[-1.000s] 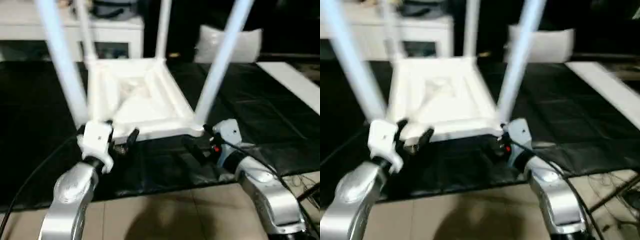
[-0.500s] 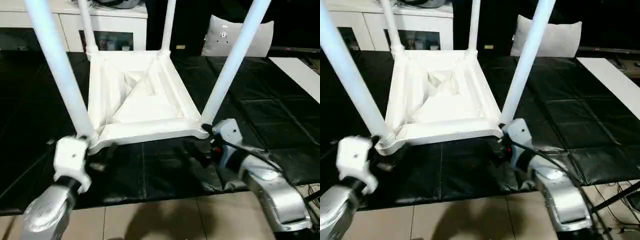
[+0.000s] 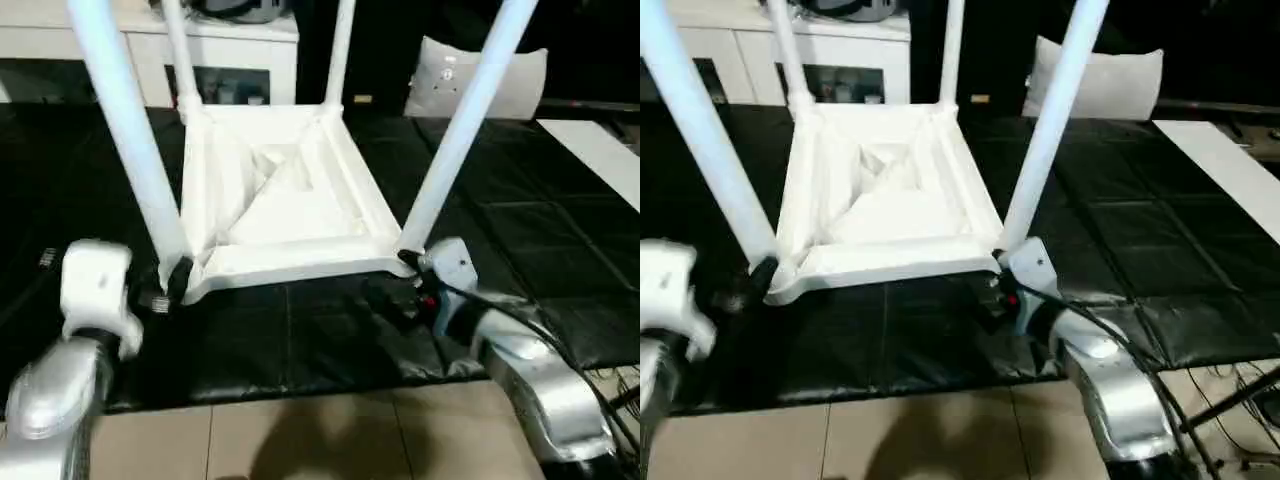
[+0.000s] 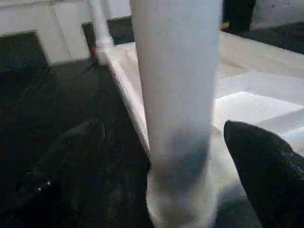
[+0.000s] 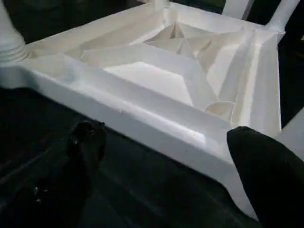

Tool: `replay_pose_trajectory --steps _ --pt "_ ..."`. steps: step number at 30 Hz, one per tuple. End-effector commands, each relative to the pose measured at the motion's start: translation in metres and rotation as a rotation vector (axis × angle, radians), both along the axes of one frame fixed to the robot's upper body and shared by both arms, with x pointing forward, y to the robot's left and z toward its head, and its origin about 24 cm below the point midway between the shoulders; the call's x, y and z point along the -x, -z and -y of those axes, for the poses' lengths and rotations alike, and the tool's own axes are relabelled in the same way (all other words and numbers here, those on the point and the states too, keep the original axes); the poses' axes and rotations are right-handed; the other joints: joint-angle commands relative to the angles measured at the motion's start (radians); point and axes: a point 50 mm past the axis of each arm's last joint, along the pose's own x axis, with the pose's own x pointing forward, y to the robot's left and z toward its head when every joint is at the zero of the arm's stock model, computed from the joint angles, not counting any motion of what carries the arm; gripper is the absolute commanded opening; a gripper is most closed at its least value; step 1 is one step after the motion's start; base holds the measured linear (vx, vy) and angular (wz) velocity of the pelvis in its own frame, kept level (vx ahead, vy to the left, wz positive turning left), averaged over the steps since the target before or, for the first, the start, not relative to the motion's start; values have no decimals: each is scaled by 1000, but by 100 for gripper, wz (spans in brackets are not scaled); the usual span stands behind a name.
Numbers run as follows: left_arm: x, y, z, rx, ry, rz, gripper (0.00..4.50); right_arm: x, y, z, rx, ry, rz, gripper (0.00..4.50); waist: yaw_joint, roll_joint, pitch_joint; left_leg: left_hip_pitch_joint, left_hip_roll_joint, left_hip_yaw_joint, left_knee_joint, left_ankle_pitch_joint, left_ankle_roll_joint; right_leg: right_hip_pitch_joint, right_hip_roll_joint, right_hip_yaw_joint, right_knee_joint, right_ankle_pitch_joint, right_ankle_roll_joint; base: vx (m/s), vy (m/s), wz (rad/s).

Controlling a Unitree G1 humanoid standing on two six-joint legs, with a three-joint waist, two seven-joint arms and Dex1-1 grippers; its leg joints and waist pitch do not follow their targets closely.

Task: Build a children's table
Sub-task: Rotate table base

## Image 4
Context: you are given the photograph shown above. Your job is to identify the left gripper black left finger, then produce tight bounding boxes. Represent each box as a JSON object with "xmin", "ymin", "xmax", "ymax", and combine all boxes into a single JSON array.
[{"xmin": 0, "ymin": 118, "xmax": 106, "ymax": 228}]

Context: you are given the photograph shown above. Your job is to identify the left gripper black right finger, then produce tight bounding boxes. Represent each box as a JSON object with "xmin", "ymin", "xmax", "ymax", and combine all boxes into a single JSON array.
[{"xmin": 223, "ymin": 120, "xmax": 304, "ymax": 228}]

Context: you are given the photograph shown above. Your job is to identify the white plastic table top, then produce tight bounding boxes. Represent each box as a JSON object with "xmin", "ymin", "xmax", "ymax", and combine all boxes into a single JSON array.
[{"xmin": 102, "ymin": 30, "xmax": 304, "ymax": 228}]

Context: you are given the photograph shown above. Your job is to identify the white plastic table leg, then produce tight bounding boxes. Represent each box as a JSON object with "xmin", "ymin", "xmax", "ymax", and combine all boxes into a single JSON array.
[
  {"xmin": 130, "ymin": 0, "xmax": 224, "ymax": 228},
  {"xmin": 89, "ymin": 0, "xmax": 114, "ymax": 65}
]

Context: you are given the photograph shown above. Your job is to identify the black work mat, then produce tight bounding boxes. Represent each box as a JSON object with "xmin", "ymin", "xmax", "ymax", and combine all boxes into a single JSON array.
[{"xmin": 0, "ymin": 16, "xmax": 304, "ymax": 228}]

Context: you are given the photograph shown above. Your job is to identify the white sideboard with glass doors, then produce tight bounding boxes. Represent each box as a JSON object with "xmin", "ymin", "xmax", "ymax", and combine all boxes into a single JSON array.
[{"xmin": 0, "ymin": 0, "xmax": 133, "ymax": 66}]

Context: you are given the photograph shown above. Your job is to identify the grey cushion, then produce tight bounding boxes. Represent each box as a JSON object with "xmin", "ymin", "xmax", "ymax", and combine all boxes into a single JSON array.
[{"xmin": 251, "ymin": 0, "xmax": 304, "ymax": 29}]

